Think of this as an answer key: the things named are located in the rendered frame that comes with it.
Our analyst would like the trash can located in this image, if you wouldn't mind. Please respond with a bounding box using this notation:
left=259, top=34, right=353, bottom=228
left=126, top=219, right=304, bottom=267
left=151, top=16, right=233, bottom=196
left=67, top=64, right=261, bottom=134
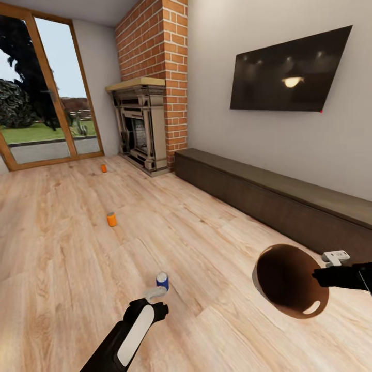
left=252, top=243, right=330, bottom=320

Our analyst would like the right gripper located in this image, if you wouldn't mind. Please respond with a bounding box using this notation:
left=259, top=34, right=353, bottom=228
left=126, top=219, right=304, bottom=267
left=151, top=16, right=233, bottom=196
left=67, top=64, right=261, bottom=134
left=312, top=266, right=355, bottom=289

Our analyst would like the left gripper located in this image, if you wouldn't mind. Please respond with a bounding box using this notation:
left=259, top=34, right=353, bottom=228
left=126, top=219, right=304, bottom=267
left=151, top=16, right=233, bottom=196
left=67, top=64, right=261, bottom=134
left=152, top=302, right=168, bottom=323

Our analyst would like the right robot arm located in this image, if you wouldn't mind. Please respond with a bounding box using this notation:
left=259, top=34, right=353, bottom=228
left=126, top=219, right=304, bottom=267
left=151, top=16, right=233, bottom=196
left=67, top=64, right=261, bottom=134
left=312, top=250, right=372, bottom=296

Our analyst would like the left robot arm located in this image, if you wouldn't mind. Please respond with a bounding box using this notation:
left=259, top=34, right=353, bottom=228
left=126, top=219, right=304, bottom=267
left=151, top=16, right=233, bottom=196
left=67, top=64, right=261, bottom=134
left=80, top=286, right=168, bottom=372

